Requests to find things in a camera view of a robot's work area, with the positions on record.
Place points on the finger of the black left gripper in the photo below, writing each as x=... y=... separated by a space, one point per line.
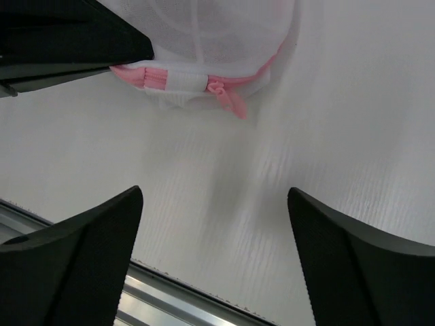
x=46 y=43

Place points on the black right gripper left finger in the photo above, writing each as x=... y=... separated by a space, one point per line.
x=73 y=272

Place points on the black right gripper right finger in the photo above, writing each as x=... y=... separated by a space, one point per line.
x=357 y=274

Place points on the aluminium front rail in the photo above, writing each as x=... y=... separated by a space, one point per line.
x=149 y=298

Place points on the white mesh laundry bag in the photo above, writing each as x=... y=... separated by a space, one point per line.
x=206 y=53

